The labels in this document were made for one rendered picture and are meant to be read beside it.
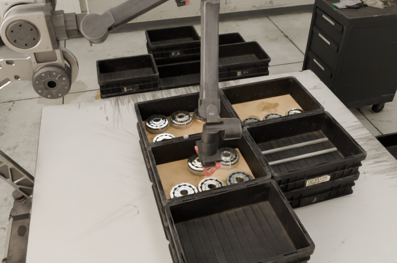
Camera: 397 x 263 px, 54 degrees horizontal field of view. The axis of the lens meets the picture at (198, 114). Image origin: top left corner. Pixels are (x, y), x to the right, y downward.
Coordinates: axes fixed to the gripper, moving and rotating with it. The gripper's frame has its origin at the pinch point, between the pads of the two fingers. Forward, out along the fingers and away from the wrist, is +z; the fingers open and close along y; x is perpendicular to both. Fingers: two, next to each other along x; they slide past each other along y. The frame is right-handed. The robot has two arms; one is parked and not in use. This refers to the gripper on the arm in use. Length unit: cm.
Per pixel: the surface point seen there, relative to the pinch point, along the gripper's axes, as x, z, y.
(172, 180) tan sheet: 10.3, 13.8, 8.2
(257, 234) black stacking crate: -12.2, 10.6, -23.5
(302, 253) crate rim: -18.0, -0.9, -38.5
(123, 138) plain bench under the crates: 24, 31, 53
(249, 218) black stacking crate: -11.9, 11.1, -16.6
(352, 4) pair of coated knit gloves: -150, 9, 135
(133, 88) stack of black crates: 10, 54, 124
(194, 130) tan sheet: -6.0, 14.8, 35.2
